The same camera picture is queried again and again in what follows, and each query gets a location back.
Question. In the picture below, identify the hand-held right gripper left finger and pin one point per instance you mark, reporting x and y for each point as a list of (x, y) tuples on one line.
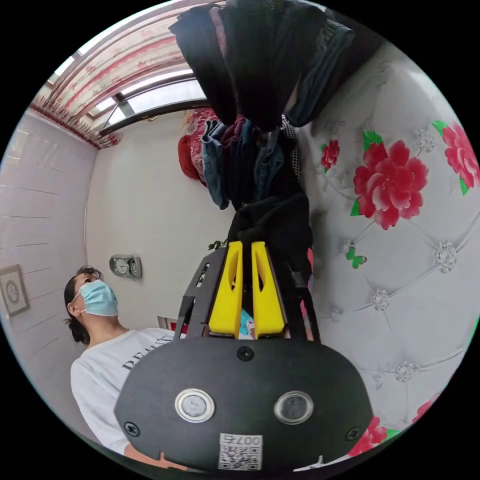
[(227, 300)]

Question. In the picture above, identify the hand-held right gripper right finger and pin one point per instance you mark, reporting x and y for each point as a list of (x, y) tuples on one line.
[(267, 303)]

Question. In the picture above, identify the black hoodie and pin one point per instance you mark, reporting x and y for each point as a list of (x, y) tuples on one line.
[(285, 228)]

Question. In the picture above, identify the person's right hand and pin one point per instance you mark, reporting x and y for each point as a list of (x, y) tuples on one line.
[(167, 460)]

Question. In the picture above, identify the bed with floral sheet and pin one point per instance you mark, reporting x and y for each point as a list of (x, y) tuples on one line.
[(397, 300)]

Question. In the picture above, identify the pile of jeans and clothes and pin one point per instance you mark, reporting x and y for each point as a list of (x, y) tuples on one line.
[(213, 157)]

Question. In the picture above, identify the person's body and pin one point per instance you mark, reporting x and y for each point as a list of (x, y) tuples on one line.
[(105, 378)]

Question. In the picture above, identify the red floral quilt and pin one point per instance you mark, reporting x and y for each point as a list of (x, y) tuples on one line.
[(190, 157)]

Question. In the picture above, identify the window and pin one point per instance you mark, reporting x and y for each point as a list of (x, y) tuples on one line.
[(165, 95)]

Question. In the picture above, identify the pile of dark clothes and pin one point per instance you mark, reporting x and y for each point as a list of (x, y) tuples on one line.
[(255, 63)]

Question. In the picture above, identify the red striped floral curtain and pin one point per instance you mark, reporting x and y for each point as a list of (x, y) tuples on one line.
[(123, 56)]

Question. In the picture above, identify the silver wall clock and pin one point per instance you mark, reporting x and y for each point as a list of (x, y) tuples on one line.
[(125, 266)]

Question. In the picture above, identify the framed wall picture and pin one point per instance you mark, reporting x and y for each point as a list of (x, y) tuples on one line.
[(13, 289)]

